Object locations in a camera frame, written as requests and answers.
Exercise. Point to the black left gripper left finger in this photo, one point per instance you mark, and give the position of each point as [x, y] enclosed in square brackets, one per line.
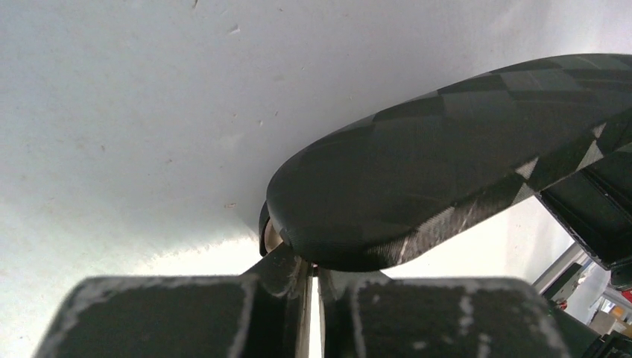
[263, 312]

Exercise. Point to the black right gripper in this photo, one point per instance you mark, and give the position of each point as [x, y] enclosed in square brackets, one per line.
[594, 207]

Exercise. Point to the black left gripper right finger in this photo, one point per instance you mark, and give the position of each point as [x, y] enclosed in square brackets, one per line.
[372, 315]

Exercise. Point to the black glasses case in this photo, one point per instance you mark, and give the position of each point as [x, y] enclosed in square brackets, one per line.
[388, 188]

